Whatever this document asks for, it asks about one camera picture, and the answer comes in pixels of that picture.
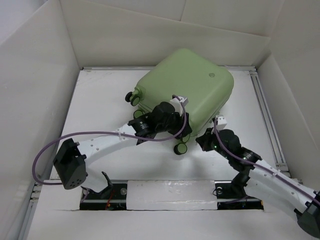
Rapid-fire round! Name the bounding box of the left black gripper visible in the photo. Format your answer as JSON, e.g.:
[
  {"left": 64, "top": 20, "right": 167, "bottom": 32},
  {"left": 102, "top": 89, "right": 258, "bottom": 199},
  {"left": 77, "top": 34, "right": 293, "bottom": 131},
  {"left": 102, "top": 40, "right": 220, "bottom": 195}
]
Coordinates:
[{"left": 156, "top": 109, "right": 192, "bottom": 137}]

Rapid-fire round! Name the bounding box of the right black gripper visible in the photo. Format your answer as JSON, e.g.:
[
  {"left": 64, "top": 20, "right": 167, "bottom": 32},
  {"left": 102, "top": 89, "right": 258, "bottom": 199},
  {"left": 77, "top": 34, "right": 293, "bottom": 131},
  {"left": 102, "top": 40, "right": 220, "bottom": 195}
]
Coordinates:
[{"left": 194, "top": 127, "right": 231, "bottom": 161}]

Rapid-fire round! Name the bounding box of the light green suitcase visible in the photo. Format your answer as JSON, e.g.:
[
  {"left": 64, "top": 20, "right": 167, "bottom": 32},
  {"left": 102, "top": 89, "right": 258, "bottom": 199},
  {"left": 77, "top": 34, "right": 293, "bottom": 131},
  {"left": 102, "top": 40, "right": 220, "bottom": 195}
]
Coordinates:
[{"left": 125, "top": 48, "right": 234, "bottom": 155}]

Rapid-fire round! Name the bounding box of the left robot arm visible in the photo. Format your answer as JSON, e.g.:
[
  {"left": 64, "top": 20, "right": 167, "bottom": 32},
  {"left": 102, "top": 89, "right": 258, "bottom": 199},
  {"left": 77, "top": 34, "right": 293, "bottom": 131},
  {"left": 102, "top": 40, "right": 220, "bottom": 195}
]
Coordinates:
[{"left": 53, "top": 96, "right": 191, "bottom": 199}]

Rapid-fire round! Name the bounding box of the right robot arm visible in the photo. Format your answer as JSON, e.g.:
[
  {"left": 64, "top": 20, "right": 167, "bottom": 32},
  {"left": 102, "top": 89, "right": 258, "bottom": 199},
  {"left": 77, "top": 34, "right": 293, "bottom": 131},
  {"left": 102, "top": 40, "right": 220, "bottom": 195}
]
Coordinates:
[{"left": 196, "top": 128, "right": 320, "bottom": 238}]

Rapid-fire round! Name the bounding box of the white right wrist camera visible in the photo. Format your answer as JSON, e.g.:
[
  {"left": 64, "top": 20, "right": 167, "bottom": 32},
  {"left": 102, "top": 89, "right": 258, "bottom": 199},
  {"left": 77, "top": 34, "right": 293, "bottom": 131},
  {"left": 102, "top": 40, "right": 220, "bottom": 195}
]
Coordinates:
[{"left": 214, "top": 115, "right": 227, "bottom": 131}]

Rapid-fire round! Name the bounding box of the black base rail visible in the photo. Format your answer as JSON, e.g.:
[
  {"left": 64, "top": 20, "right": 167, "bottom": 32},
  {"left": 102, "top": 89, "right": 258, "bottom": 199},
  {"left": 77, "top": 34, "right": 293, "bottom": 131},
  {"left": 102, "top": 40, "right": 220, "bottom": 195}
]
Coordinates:
[{"left": 79, "top": 180, "right": 264, "bottom": 211}]

